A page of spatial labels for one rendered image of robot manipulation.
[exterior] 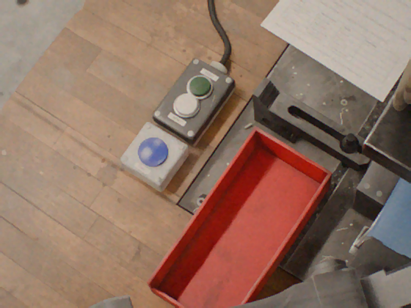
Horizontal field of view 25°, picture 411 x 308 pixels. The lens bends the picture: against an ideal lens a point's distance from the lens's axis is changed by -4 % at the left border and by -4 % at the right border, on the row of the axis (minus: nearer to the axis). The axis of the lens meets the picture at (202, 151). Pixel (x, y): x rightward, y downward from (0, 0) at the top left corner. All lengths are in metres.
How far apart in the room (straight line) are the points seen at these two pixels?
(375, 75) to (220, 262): 0.35
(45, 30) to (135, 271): 1.29
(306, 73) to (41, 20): 1.25
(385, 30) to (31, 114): 0.53
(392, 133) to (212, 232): 0.32
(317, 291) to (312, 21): 0.59
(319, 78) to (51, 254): 0.45
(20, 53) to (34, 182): 1.15
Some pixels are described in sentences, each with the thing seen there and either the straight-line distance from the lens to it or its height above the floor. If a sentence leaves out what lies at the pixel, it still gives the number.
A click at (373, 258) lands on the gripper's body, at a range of 1.06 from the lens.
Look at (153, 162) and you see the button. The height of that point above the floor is 0.94.
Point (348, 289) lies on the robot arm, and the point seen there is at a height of 1.25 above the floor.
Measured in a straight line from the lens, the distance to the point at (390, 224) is 1.18.
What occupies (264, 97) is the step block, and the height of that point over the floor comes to 0.98.
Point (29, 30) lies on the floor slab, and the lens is 2.48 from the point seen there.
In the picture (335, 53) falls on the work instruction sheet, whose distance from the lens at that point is 1.36.
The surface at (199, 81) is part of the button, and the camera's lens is 1.31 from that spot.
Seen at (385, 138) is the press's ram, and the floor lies 1.14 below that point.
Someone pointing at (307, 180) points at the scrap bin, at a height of 0.91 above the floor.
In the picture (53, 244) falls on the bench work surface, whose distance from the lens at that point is 1.30.
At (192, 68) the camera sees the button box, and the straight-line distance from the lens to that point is 1.32.
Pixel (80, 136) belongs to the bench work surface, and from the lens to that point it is 1.34.
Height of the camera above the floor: 2.13
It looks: 69 degrees down
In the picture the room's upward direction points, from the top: 12 degrees counter-clockwise
